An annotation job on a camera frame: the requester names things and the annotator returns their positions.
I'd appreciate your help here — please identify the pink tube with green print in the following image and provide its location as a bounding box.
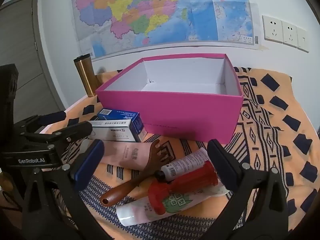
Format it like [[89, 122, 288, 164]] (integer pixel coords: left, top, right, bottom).
[[115, 180, 233, 228]]

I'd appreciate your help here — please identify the blue carton box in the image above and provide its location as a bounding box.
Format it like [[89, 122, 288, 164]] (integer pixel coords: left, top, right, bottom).
[[97, 108, 147, 140]]

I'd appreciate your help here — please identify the gold metal tumbler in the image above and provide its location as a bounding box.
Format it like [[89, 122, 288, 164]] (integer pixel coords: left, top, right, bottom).
[[73, 53, 100, 97]]

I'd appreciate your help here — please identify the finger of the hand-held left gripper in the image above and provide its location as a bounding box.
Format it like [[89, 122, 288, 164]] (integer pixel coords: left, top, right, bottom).
[[24, 121, 93, 147], [15, 111, 67, 133]]

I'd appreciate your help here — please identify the red plastic tool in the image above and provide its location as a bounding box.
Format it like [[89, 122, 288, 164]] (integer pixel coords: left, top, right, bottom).
[[147, 160, 219, 215]]

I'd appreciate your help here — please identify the white tube with black cap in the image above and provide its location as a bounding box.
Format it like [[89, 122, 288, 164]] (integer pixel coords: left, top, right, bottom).
[[154, 148, 213, 182]]

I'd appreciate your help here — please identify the pale pink tube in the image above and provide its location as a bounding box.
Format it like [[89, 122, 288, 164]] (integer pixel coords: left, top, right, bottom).
[[80, 139, 173, 170]]

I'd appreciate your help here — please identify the white carton box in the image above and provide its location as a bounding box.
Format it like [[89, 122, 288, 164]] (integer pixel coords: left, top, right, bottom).
[[87, 119, 140, 142]]

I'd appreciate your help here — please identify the orange patterned blanket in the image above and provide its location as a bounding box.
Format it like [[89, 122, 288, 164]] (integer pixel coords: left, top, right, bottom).
[[42, 66, 320, 240]]

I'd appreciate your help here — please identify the white wall switch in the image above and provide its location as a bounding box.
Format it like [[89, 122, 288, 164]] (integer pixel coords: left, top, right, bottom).
[[297, 27, 310, 53]]

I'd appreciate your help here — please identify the brown wooden fork spatula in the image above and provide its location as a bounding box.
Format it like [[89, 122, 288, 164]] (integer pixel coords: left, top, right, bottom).
[[99, 139, 172, 207]]

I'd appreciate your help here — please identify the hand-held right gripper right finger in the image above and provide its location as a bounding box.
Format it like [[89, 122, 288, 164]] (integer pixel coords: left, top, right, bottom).
[[207, 139, 297, 240]]

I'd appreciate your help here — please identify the pink cardboard box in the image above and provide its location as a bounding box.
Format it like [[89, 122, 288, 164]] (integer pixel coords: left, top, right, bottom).
[[95, 53, 244, 144]]

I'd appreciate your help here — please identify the colourful wall map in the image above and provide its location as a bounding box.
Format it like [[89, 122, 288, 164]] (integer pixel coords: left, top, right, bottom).
[[71, 0, 260, 60]]

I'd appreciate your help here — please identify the grey door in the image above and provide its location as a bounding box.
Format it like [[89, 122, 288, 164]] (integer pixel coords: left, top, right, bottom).
[[0, 0, 65, 124]]

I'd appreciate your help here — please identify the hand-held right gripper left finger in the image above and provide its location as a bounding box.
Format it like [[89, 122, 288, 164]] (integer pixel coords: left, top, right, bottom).
[[21, 139, 112, 240]]

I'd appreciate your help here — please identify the white wall socket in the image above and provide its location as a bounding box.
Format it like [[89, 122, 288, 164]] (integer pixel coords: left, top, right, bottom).
[[282, 20, 298, 48], [262, 15, 284, 43]]

